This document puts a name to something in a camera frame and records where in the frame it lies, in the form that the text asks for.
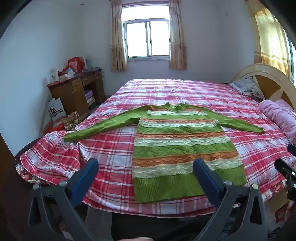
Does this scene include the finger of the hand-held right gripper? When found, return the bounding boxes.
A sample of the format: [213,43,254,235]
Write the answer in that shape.
[274,159,296,179]

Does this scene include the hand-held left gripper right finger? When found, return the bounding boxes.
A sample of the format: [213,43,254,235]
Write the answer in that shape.
[193,158,269,241]

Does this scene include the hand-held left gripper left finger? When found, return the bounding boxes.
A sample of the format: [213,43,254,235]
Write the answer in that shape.
[28,158,100,241]

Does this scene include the green orange striped knit sweater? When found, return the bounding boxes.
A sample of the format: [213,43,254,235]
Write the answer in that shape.
[63,103,265,204]

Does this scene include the red white plaid bed sheet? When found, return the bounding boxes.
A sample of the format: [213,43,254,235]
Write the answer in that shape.
[20,79,296,216]

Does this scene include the pink quilt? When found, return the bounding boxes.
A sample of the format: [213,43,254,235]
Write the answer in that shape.
[258,100,296,144]

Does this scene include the floral fabric bag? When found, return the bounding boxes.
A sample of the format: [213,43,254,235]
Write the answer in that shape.
[59,111,81,131]

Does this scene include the white paper bag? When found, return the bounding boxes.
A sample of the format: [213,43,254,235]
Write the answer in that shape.
[47,98,65,122]

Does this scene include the stacked boxes in desk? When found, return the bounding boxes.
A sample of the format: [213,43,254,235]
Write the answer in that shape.
[84,89,96,106]

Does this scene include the cream wooden bed headboard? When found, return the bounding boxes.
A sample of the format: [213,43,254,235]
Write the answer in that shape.
[230,64,296,109]

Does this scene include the brown wooden desk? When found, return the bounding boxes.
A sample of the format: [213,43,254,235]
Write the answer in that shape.
[47,70,107,116]

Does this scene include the grey patterned pillow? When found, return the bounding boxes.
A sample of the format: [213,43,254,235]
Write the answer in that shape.
[229,75,265,101]

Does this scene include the tissue pack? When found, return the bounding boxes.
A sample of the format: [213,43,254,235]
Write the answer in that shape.
[59,70,75,81]

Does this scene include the white carton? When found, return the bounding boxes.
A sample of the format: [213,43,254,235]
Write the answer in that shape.
[49,68,59,84]

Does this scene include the red gift box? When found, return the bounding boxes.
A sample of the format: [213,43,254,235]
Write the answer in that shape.
[68,57,85,73]

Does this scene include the side window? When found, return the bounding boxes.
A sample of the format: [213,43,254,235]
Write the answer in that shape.
[283,30,296,80]

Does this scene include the yellow curtain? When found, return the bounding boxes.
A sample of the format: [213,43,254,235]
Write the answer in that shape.
[245,0,292,79]

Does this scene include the beige patterned curtain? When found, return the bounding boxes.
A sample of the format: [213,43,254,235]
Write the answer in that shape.
[168,0,188,70]
[109,0,128,72]

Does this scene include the window with metal frame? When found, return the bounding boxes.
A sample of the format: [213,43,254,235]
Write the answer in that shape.
[121,0,171,62]

